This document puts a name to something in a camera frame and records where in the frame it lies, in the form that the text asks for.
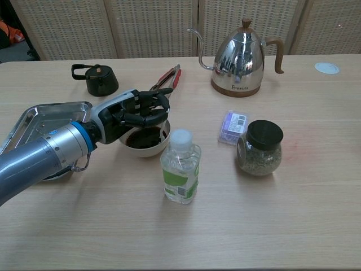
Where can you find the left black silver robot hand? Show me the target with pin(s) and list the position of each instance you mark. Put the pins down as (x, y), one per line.
(112, 113)

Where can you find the white plastic spoon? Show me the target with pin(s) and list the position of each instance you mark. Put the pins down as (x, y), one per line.
(163, 132)

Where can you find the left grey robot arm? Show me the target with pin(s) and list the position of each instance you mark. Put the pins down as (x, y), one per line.
(42, 158)

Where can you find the white bowl dark liquid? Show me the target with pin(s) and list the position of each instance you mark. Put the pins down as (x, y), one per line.
(146, 152)

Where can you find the small black teapot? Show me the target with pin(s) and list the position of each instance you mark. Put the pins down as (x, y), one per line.
(103, 83)

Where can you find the stainless steel tray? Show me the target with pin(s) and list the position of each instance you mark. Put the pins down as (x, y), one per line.
(50, 113)

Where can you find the steel tongs with red grips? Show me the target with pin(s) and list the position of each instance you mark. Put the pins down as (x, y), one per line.
(172, 77)

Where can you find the clear bottle with green label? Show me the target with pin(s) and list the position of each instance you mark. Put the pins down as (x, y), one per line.
(180, 169)

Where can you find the woven rattan screen panel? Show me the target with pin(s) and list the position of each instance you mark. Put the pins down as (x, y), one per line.
(152, 28)
(70, 28)
(220, 17)
(330, 25)

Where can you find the small purple plastic box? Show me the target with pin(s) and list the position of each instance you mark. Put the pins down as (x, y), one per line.
(232, 125)

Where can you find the orange fabric item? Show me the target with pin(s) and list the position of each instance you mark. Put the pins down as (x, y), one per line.
(12, 32)

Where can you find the glass jar with black lid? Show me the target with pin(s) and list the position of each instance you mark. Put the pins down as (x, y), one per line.
(260, 158)

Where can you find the white round table grommet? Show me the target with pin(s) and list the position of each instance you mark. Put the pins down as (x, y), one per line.
(327, 68)

